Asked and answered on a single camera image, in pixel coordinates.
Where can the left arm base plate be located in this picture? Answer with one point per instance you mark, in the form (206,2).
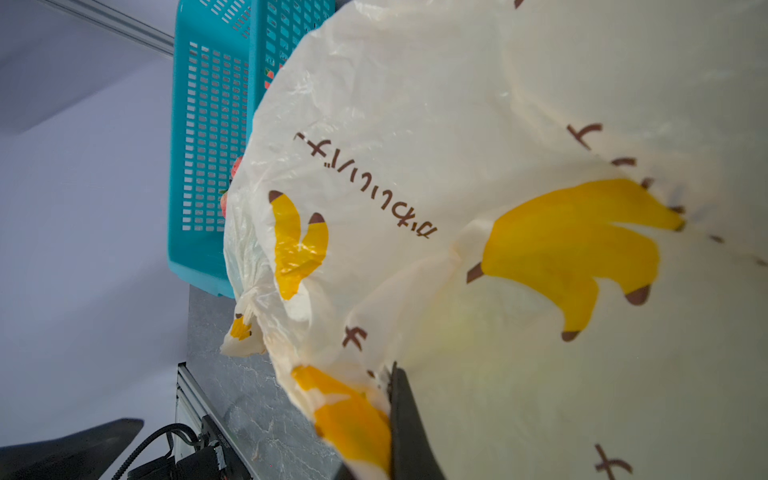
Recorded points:
(208,455)

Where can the banana print plastic bag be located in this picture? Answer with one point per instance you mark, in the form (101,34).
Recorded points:
(551,216)

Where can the teal plastic basket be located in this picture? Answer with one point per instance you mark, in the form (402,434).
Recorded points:
(226,55)

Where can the red fake apple left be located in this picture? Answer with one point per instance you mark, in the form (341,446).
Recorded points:
(235,167)

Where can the small red fake fruit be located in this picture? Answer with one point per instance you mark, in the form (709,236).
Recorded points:
(223,203)

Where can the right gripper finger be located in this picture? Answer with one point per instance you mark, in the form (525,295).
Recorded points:
(412,457)

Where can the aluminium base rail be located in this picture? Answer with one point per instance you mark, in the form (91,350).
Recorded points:
(223,406)

